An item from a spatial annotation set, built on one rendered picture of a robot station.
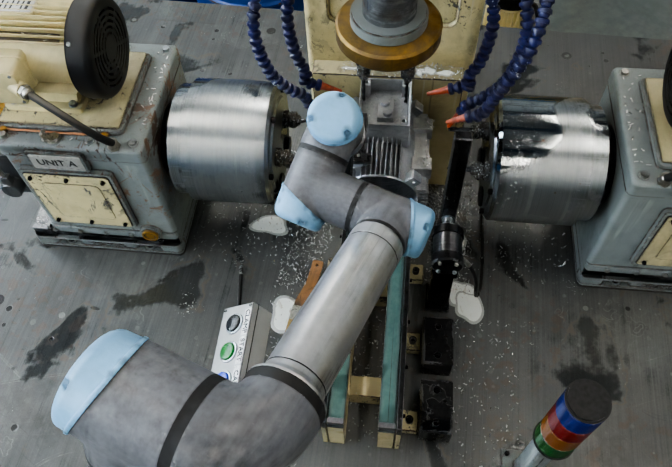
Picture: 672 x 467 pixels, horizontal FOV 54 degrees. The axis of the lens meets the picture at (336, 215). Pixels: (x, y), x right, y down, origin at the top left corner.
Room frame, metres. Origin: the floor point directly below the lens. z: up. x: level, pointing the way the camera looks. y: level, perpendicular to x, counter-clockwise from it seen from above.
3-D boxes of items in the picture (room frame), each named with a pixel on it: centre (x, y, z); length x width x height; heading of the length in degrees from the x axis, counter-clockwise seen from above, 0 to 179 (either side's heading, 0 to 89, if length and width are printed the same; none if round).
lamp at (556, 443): (0.26, -0.31, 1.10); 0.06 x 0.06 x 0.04
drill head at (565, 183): (0.79, -0.43, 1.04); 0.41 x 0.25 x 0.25; 81
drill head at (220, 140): (0.89, 0.25, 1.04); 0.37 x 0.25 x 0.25; 81
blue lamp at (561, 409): (0.26, -0.31, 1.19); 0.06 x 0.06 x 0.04
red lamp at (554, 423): (0.26, -0.31, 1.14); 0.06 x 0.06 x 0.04
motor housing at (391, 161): (0.84, -0.10, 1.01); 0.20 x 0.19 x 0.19; 172
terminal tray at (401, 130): (0.87, -0.11, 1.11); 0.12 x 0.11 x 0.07; 172
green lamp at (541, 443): (0.26, -0.31, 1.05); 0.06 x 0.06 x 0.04
